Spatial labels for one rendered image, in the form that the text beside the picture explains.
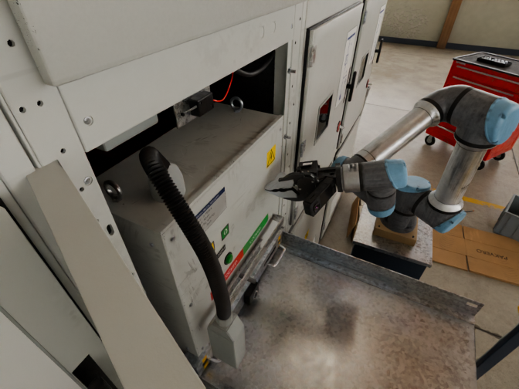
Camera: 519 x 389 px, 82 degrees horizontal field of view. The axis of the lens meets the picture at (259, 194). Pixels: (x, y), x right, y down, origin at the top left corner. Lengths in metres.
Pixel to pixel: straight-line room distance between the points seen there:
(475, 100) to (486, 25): 7.57
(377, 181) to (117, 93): 0.60
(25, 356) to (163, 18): 0.39
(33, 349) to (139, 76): 0.32
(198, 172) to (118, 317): 0.46
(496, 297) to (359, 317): 1.60
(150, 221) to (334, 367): 0.67
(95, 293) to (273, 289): 0.89
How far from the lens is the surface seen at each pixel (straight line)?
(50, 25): 0.32
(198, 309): 0.75
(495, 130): 1.04
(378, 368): 1.01
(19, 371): 0.44
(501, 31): 8.66
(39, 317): 0.41
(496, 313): 2.47
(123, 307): 0.20
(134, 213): 0.56
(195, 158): 0.67
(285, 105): 0.87
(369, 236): 1.43
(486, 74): 3.51
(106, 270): 0.23
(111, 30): 0.36
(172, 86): 0.46
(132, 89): 0.41
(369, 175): 0.78
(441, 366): 1.08
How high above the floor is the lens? 1.74
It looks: 39 degrees down
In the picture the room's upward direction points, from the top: straight up
